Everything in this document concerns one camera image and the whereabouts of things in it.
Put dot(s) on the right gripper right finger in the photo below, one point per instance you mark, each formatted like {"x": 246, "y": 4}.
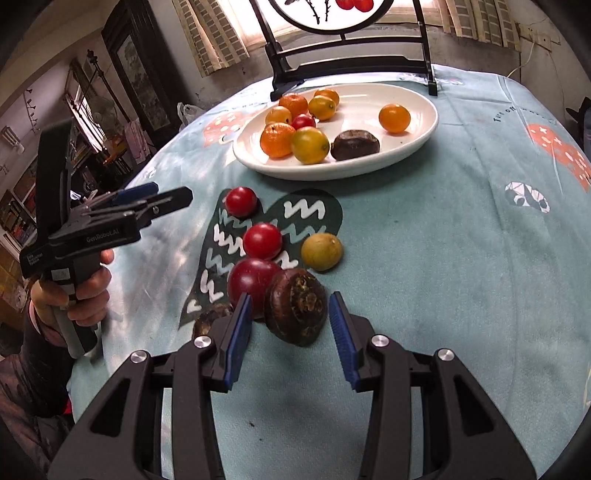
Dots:
{"x": 465, "y": 436}

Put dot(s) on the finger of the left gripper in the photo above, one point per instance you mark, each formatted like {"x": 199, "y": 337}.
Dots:
{"x": 150, "y": 207}
{"x": 125, "y": 196}

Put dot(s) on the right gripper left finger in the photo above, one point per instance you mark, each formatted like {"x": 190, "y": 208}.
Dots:
{"x": 118, "y": 436}

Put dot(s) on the red cherry tomato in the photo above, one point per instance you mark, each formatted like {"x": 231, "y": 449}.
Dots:
{"x": 241, "y": 202}
{"x": 262, "y": 241}
{"x": 303, "y": 120}

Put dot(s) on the dark red plum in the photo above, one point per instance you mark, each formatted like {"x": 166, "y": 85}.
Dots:
{"x": 251, "y": 276}

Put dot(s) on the dark water chestnut front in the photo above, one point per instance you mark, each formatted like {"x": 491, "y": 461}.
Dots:
{"x": 205, "y": 320}

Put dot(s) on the dark water chestnut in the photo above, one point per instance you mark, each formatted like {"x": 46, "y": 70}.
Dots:
{"x": 205, "y": 320}
{"x": 351, "y": 144}
{"x": 295, "y": 307}

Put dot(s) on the large mandarin orange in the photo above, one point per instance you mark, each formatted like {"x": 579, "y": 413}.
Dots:
{"x": 295, "y": 103}
{"x": 275, "y": 140}

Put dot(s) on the yellow pear-like fruit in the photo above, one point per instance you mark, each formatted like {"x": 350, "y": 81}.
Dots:
{"x": 278, "y": 114}

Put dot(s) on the yellow-green large fruit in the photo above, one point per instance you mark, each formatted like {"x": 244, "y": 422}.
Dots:
{"x": 310, "y": 146}

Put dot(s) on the small yellow round fruit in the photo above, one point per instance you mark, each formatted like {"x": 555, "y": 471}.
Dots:
{"x": 322, "y": 251}

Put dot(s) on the small orange fruit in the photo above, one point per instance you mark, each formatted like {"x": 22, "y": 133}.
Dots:
{"x": 329, "y": 93}
{"x": 395, "y": 118}

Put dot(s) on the left forearm dark sleeve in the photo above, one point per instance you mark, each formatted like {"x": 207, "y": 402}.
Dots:
{"x": 33, "y": 401}

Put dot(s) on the left hand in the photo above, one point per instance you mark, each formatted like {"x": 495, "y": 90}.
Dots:
{"x": 91, "y": 302}

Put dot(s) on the white plastic bag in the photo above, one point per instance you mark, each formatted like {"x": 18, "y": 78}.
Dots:
{"x": 187, "y": 113}

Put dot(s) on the left striped curtain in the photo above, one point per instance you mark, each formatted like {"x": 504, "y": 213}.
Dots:
{"x": 213, "y": 41}

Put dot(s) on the striped curtain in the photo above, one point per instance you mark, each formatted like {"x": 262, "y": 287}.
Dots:
{"x": 486, "y": 21}
{"x": 213, "y": 41}

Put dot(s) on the light blue tablecloth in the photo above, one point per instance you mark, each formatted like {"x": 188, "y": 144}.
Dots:
{"x": 479, "y": 242}

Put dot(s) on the white oval plate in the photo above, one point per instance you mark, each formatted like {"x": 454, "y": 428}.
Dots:
{"x": 359, "y": 109}

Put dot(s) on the right striped curtain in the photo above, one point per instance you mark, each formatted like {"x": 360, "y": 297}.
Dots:
{"x": 486, "y": 21}

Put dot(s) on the wall power socket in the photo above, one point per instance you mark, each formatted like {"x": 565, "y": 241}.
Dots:
{"x": 534, "y": 36}

